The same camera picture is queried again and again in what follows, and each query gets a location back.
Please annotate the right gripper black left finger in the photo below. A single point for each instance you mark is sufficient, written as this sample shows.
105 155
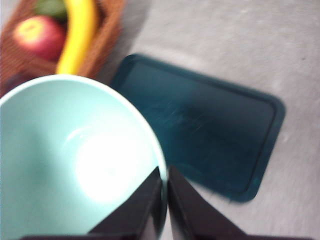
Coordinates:
140 215

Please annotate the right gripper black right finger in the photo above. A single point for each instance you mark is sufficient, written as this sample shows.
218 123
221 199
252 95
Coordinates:
192 217

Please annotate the teal bowl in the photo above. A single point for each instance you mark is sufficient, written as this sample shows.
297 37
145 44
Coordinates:
50 150

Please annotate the dark rectangular tray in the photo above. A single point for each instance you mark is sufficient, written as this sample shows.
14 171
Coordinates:
212 130

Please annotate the brown wicker basket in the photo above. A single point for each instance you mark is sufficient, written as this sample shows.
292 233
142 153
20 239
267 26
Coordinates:
107 45

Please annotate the yellow banana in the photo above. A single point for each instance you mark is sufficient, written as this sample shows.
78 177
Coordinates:
80 37

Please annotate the red yellow apple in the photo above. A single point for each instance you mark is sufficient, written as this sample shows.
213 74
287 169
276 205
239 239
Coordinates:
40 37

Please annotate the green avocado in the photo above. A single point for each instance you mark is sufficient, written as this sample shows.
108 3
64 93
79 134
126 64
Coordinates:
51 7

